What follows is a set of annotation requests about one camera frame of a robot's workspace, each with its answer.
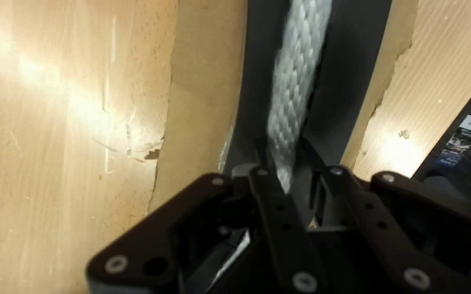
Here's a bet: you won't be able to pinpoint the blue white label sticker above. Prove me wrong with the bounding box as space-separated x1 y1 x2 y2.
432 113 471 170

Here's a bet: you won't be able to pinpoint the white braided rope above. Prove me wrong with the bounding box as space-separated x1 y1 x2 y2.
265 0 335 195

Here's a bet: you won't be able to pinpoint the black curved foam strip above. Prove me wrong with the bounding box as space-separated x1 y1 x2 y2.
221 0 396 226

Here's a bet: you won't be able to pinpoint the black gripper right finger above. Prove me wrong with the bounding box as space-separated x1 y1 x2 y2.
299 137 471 294

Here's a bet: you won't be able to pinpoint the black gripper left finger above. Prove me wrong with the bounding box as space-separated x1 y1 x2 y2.
85 165 324 294

